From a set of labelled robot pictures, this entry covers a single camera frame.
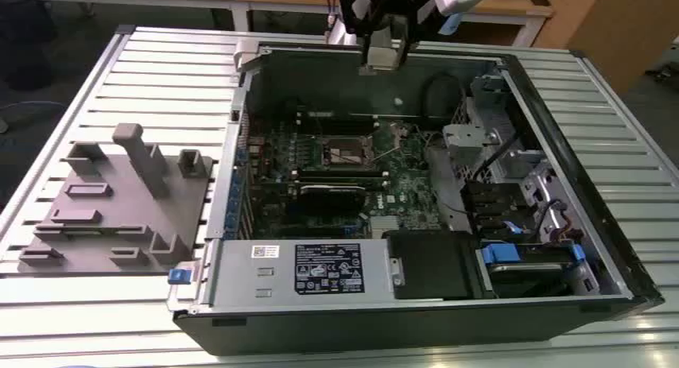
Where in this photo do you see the metal wire locking lever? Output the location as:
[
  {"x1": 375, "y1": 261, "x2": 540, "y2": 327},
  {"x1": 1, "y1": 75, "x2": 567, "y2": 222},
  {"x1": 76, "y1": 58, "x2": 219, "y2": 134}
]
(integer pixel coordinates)
[{"x1": 375, "y1": 141, "x2": 407, "y2": 164}]

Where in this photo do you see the hard disk in blue carrier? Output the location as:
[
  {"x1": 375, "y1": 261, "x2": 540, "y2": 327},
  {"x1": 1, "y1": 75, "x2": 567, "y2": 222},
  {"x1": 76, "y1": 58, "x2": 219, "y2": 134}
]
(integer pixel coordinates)
[{"x1": 475, "y1": 240, "x2": 588, "y2": 300}]

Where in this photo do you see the black chair base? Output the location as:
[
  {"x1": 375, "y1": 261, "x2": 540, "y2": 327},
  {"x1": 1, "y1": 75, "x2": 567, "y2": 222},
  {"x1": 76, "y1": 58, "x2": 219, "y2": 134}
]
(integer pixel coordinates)
[{"x1": 642, "y1": 37, "x2": 679, "y2": 83}]

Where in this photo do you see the coloured wire bundle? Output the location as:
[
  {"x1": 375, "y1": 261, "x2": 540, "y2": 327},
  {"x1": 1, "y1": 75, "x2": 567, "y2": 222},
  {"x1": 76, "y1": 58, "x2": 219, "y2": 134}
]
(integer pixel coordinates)
[{"x1": 551, "y1": 220, "x2": 584, "y2": 244}]

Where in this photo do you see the wooden cabinet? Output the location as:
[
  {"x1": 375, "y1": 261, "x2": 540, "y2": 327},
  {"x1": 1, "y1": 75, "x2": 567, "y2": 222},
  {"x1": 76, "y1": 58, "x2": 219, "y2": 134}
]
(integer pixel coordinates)
[{"x1": 532, "y1": 0, "x2": 679, "y2": 95}]

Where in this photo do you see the green RAM stick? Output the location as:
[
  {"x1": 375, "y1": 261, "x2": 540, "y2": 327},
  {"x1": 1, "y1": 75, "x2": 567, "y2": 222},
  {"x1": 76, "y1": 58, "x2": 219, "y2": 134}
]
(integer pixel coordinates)
[{"x1": 296, "y1": 176, "x2": 387, "y2": 187}]

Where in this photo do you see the grey parts rack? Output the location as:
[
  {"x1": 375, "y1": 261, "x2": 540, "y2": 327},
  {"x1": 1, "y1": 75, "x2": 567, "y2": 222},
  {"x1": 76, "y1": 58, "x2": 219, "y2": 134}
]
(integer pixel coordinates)
[{"x1": 16, "y1": 122, "x2": 219, "y2": 274}]

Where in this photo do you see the black plastic shroud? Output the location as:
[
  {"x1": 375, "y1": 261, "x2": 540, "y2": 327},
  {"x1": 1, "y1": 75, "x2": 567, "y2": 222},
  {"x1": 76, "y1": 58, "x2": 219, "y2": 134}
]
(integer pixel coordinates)
[{"x1": 381, "y1": 230, "x2": 499, "y2": 301}]

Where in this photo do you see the black graphics card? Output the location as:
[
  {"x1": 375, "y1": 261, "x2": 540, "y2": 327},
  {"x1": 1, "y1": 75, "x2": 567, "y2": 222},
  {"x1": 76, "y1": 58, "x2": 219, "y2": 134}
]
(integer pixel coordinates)
[{"x1": 297, "y1": 184, "x2": 368, "y2": 223}]

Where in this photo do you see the silver metal drive cage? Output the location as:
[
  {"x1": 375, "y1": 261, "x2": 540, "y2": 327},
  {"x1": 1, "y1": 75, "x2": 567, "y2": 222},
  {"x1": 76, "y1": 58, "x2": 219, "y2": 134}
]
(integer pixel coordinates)
[{"x1": 454, "y1": 74, "x2": 531, "y2": 186}]

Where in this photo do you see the blue floor cable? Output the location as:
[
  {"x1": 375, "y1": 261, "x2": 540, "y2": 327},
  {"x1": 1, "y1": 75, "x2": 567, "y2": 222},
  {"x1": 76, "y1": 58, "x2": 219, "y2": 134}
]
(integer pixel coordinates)
[{"x1": 0, "y1": 100, "x2": 69, "y2": 153}]

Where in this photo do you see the black PC case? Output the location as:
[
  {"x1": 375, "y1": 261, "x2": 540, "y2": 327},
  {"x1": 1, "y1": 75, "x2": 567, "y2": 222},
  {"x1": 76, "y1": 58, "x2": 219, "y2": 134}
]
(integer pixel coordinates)
[{"x1": 164, "y1": 40, "x2": 666, "y2": 357}]

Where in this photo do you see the blue case latch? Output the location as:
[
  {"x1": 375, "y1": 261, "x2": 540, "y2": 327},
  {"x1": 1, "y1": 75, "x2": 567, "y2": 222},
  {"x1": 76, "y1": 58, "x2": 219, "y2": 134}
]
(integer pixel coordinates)
[{"x1": 165, "y1": 266, "x2": 193, "y2": 286}]

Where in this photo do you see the silver metal bracket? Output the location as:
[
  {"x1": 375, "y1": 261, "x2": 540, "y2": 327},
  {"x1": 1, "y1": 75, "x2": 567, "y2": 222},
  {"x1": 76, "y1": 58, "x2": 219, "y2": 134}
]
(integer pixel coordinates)
[{"x1": 442, "y1": 123, "x2": 503, "y2": 149}]

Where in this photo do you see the silver power supply unit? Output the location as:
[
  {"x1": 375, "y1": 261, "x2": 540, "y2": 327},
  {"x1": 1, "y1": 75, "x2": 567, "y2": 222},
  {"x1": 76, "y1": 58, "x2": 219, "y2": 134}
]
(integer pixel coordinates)
[{"x1": 204, "y1": 237, "x2": 396, "y2": 308}]

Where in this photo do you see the green motherboard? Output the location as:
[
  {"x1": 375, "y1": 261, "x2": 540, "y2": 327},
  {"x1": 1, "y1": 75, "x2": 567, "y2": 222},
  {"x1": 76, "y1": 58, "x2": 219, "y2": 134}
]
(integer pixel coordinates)
[{"x1": 247, "y1": 117, "x2": 452, "y2": 242}]

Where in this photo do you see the black office chair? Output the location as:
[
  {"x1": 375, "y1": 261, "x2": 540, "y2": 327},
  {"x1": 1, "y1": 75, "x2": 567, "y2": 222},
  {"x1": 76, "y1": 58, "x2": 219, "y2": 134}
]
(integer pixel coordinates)
[{"x1": 0, "y1": 0, "x2": 60, "y2": 93}]

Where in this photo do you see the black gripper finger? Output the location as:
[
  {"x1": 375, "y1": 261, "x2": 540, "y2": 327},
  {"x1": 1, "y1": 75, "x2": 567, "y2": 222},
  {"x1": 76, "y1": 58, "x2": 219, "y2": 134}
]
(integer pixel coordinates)
[
  {"x1": 396, "y1": 14, "x2": 423, "y2": 69},
  {"x1": 355, "y1": 10, "x2": 375, "y2": 69}
]

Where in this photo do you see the CPU socket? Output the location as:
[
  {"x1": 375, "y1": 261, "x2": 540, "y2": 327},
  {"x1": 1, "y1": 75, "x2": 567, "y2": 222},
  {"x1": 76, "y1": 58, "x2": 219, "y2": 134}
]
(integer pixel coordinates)
[{"x1": 317, "y1": 134, "x2": 376, "y2": 171}]

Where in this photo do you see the thick black cable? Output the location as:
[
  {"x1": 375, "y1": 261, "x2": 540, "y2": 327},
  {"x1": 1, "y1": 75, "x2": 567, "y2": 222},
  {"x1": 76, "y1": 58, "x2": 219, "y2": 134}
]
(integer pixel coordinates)
[{"x1": 471, "y1": 131, "x2": 524, "y2": 182}]

